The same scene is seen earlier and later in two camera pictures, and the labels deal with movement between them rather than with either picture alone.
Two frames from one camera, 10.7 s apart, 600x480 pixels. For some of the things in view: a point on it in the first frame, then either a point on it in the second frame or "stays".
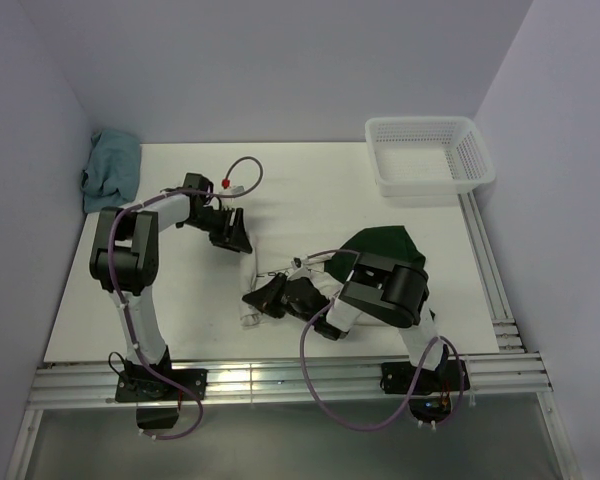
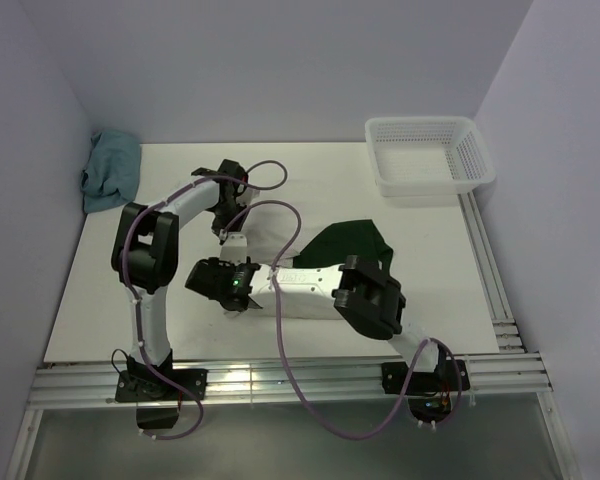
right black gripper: [266, 298] → [218, 263]
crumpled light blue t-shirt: [111, 174] stays
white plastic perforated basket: [429, 156] stays
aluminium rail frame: [79, 381] stays
